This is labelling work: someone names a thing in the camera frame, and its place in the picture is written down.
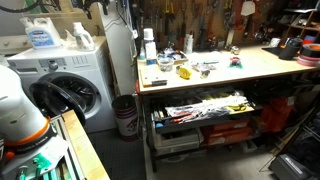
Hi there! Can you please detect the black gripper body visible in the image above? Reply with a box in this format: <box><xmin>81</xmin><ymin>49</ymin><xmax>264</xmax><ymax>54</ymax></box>
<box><xmin>79</xmin><ymin>0</ymin><xmax>112</xmax><ymax>9</ymax></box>

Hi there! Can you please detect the small white detergent bottle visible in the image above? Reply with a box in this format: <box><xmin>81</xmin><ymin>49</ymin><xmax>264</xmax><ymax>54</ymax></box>
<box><xmin>72</xmin><ymin>21</ymin><xmax>95</xmax><ymax>52</ymax></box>

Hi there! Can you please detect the large white detergent jug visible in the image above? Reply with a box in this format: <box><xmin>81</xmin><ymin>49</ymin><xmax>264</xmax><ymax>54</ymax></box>
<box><xmin>19</xmin><ymin>17</ymin><xmax>63</xmax><ymax>50</ymax></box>

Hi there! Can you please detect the small blue sanitizer bottle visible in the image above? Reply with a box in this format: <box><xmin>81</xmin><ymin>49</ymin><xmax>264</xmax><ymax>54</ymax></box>
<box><xmin>139</xmin><ymin>41</ymin><xmax>147</xmax><ymax>61</ymax></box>

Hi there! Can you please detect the white washing machine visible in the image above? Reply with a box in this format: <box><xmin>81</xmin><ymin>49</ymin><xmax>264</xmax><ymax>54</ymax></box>
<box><xmin>6</xmin><ymin>35</ymin><xmax>118</xmax><ymax>134</ymax></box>

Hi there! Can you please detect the blue white spray can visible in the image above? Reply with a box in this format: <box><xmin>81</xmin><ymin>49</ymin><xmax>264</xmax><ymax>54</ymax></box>
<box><xmin>143</xmin><ymin>28</ymin><xmax>158</xmax><ymax>66</ymax></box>

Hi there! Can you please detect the wooden cutting board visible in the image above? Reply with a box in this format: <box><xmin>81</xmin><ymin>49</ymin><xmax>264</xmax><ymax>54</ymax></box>
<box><xmin>139</xmin><ymin>64</ymin><xmax>168</xmax><ymax>88</ymax></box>

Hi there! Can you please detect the clear plastic container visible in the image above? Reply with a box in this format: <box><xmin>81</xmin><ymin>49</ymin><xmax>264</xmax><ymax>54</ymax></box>
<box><xmin>157</xmin><ymin>54</ymin><xmax>175</xmax><ymax>73</ymax></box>

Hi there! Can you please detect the small black flat item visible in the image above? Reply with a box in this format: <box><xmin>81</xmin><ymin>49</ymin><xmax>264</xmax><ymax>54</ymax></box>
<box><xmin>150</xmin><ymin>79</ymin><xmax>168</xmax><ymax>88</ymax></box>

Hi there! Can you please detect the black round washer door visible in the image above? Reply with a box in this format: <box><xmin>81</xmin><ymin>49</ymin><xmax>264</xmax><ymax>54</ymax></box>
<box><xmin>29</xmin><ymin>80</ymin><xmax>87</xmax><ymax>127</ymax></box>

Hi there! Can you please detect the yellow tape measure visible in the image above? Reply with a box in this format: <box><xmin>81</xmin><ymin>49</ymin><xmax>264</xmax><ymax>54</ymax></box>
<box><xmin>177</xmin><ymin>63</ymin><xmax>194</xmax><ymax>81</ymax></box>

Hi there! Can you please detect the pegboard with hanging tools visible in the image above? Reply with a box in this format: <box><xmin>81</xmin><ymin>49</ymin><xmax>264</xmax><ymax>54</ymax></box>
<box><xmin>136</xmin><ymin>0</ymin><xmax>284</xmax><ymax>52</ymax></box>

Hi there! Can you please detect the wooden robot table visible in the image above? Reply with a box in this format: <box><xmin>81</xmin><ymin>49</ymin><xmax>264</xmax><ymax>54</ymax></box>
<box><xmin>61</xmin><ymin>109</ymin><xmax>111</xmax><ymax>180</ymax></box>

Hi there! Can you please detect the red green small object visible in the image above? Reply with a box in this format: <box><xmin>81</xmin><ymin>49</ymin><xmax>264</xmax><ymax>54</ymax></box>
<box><xmin>229</xmin><ymin>56</ymin><xmax>244</xmax><ymax>70</ymax></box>

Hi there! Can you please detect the black drawer with tools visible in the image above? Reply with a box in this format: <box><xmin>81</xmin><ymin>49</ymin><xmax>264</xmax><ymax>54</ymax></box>
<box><xmin>149</xmin><ymin>90</ymin><xmax>264</xmax><ymax>135</ymax></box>

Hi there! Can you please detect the wooden top workbench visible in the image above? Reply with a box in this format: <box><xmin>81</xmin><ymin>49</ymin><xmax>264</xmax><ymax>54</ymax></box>
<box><xmin>135</xmin><ymin>44</ymin><xmax>320</xmax><ymax>173</ymax></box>

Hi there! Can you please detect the red cardboard box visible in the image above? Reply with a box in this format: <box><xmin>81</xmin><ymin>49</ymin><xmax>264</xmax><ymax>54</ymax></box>
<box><xmin>201</xmin><ymin>128</ymin><xmax>254</xmax><ymax>147</ymax></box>
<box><xmin>209</xmin><ymin>119</ymin><xmax>251</xmax><ymax>133</ymax></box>

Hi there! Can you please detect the black cup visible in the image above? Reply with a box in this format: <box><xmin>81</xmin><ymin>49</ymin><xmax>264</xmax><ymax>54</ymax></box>
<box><xmin>279</xmin><ymin>37</ymin><xmax>304</xmax><ymax>61</ymax></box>

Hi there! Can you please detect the wooden cubby shelf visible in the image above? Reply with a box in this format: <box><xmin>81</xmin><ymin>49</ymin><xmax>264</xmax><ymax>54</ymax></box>
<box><xmin>283</xmin><ymin>8</ymin><xmax>320</xmax><ymax>46</ymax></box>

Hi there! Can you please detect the red bag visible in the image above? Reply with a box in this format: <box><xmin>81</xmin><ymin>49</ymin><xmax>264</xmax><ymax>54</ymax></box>
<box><xmin>261</xmin><ymin>96</ymin><xmax>295</xmax><ymax>133</ymax></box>

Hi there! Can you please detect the pink tape roll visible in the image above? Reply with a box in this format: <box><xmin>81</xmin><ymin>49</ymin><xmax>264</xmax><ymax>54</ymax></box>
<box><xmin>296</xmin><ymin>54</ymin><xmax>320</xmax><ymax>68</ymax></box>

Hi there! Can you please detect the black orange tape roll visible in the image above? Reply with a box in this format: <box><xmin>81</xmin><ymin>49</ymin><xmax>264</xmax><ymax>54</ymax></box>
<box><xmin>300</xmin><ymin>43</ymin><xmax>320</xmax><ymax>59</ymax></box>

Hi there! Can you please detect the black case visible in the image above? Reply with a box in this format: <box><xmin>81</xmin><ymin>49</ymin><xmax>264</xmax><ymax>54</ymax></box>
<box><xmin>268</xmin><ymin>153</ymin><xmax>316</xmax><ymax>180</ymax></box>

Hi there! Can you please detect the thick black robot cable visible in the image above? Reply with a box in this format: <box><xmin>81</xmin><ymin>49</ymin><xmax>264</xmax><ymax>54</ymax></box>
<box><xmin>0</xmin><ymin>0</ymin><xmax>63</xmax><ymax>14</ymax></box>

